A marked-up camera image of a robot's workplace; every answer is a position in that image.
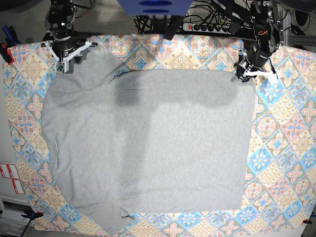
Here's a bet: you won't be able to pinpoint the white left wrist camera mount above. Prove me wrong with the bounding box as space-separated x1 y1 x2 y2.
234 55 279 85

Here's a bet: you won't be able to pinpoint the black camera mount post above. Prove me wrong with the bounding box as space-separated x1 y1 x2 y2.
163 15 184 40

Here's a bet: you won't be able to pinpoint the white power strip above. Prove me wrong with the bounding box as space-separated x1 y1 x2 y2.
182 23 230 34

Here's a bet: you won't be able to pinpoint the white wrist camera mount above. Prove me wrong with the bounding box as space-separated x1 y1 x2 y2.
41 40 98 73
234 55 279 85

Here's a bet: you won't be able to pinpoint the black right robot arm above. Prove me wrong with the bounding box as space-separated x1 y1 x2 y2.
43 0 79 57

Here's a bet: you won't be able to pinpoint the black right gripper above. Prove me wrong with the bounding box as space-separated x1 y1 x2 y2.
50 33 81 56

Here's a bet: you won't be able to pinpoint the black orange corner clamp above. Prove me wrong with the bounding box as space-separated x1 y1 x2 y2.
21 211 43 220

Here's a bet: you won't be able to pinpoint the red white label stickers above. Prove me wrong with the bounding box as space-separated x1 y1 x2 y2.
0 162 25 195

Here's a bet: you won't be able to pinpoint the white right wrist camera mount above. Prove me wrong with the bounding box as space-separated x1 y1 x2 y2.
41 40 98 73

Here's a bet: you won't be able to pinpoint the black orange table clamp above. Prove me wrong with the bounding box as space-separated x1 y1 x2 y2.
0 26 14 65

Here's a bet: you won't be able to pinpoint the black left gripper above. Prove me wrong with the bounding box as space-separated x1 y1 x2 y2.
236 44 272 82

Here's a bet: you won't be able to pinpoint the blue box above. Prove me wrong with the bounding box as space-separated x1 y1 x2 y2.
118 0 193 16

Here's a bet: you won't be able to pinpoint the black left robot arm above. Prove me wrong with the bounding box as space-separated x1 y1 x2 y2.
234 0 282 82

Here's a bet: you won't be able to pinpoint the grey T-shirt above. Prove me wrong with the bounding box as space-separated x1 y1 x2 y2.
41 49 255 235

